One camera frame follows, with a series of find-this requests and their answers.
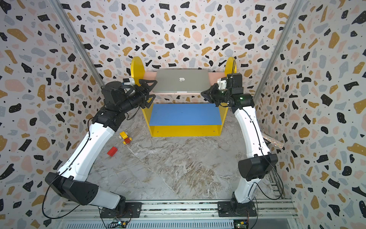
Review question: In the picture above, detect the left green circuit board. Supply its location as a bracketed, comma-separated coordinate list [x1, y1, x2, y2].
[110, 218, 127, 229]

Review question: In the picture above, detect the right green circuit board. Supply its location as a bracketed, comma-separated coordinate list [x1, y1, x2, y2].
[233, 219, 249, 229]

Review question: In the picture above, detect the silver laptop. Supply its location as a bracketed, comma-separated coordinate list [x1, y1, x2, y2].
[152, 69, 210, 94]

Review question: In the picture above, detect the green circuit board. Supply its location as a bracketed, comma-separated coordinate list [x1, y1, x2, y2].
[110, 218, 127, 229]
[233, 219, 249, 229]

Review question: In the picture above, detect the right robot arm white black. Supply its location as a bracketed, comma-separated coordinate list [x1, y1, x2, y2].
[201, 73, 278, 216]

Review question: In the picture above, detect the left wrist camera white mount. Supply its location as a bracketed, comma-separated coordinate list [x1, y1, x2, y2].
[122, 78, 135, 86]

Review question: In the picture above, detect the glittery silver microphone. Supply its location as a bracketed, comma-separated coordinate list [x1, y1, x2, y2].
[262, 133, 284, 149]

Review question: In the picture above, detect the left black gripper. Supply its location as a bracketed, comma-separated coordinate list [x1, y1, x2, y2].
[119, 80, 158, 116]

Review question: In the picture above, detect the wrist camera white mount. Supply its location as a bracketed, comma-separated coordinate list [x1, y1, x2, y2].
[217, 77, 227, 90]
[122, 78, 135, 86]

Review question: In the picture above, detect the red toy block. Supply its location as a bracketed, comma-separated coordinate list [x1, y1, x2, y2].
[107, 147, 118, 157]

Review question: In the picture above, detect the yellow red toy car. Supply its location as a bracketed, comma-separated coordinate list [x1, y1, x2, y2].
[119, 132, 132, 145]

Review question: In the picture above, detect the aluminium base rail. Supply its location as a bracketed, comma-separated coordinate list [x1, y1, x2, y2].
[54, 199, 302, 229]

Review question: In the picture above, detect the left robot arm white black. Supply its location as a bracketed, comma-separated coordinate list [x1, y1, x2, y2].
[45, 79, 157, 214]

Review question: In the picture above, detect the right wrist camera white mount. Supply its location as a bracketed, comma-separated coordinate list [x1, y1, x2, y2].
[217, 77, 227, 90]

